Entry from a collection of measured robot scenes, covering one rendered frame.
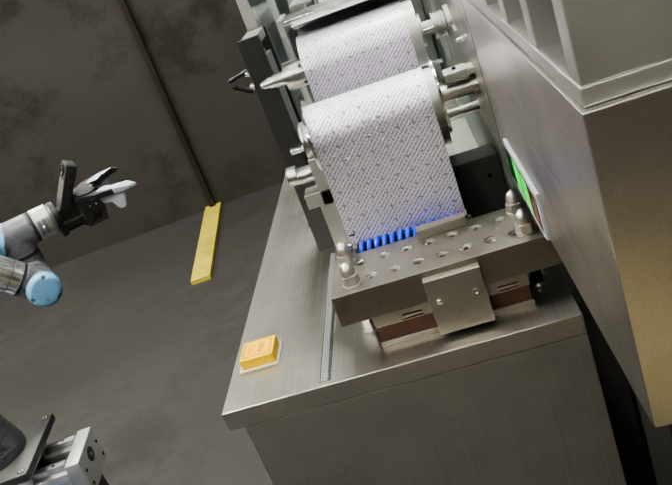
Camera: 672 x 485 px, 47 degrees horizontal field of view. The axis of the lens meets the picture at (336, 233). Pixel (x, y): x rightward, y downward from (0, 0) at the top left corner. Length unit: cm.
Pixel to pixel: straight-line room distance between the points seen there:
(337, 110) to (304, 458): 65
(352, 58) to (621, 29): 110
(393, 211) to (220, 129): 410
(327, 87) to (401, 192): 32
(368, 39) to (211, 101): 390
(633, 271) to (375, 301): 77
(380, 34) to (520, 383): 76
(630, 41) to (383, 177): 93
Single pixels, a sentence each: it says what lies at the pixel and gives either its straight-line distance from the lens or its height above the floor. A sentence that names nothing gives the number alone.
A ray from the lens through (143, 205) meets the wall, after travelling 577.
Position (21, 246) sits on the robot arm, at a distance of 190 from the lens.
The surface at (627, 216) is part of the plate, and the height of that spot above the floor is 135.
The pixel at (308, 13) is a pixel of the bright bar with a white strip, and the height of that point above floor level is 145.
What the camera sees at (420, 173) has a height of 113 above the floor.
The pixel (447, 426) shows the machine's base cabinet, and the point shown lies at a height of 75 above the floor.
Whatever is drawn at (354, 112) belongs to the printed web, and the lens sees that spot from 145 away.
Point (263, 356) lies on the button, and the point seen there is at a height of 92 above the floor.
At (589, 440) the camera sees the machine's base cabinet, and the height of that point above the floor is 64.
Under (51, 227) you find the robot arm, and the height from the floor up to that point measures 120.
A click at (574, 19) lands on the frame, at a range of 60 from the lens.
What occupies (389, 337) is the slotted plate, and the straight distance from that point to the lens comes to 142.
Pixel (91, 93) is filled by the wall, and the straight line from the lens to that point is 561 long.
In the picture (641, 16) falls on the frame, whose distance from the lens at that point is 61.
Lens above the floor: 163
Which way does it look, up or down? 22 degrees down
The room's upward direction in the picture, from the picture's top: 21 degrees counter-clockwise
